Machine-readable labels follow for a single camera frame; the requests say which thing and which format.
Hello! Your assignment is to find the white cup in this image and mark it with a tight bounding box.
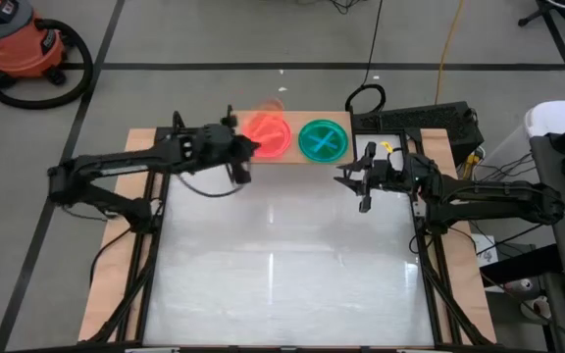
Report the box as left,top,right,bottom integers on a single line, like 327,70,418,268
520,293,552,321

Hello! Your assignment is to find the black metal table frame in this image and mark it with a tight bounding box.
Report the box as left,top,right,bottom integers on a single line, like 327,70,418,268
90,110,494,347

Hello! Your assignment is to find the orange shop vacuum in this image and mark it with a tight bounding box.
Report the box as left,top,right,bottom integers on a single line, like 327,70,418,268
0,0,68,79

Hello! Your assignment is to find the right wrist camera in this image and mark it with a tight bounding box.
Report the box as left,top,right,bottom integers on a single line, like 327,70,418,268
375,160,402,188

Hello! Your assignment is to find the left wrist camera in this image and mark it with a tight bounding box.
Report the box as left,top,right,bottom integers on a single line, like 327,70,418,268
178,135,201,162

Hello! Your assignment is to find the black vacuum hose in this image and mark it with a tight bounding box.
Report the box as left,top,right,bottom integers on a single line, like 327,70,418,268
0,18,94,110

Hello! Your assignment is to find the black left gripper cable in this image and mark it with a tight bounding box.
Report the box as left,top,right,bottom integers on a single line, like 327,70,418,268
177,164,245,199

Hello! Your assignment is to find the white paper sheet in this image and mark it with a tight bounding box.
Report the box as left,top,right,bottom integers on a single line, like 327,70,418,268
473,233,500,269

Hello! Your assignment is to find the yellow floor cable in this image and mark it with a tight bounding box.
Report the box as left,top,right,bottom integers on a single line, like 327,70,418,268
434,0,466,105

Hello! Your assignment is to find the white bin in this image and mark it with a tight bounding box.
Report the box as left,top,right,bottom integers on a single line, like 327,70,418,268
488,100,565,217

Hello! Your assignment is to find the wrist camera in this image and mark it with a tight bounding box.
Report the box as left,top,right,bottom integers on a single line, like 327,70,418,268
375,160,402,188
178,135,201,162

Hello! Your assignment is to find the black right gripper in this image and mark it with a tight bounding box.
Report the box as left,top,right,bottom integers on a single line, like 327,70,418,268
333,141,414,214

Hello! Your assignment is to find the black floor cable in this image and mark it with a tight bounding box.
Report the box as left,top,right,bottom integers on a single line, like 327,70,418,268
344,0,386,115

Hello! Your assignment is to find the black office chair base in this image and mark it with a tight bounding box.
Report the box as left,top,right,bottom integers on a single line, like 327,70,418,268
517,0,565,39

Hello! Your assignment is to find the wooden shelf with black legs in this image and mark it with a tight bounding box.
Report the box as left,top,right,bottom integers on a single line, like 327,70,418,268
224,104,359,168

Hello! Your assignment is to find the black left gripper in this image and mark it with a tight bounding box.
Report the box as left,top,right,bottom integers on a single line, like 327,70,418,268
181,116,263,185

